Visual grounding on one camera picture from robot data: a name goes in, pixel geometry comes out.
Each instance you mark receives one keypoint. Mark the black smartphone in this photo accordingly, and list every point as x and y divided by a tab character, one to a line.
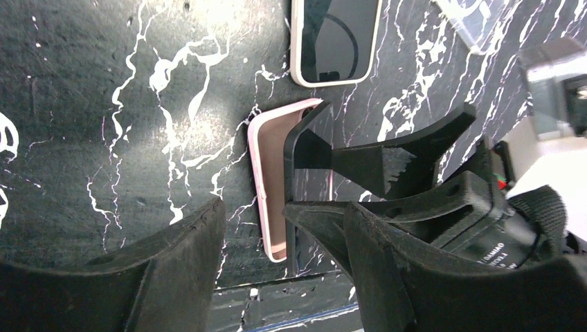
337	39
289	192

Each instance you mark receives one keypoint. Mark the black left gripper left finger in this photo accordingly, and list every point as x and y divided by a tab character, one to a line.
163	282

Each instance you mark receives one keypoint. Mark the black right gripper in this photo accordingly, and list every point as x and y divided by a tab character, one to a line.
466	216

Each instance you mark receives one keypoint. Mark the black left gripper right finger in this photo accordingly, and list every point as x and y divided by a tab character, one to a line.
405	284

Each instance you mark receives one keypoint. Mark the clear magsafe phone case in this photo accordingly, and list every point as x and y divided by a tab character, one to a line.
474	21

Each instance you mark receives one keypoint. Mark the pink phone case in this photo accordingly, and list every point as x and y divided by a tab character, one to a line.
266	136

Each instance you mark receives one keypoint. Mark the beige phone case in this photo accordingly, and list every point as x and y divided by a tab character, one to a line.
295	55

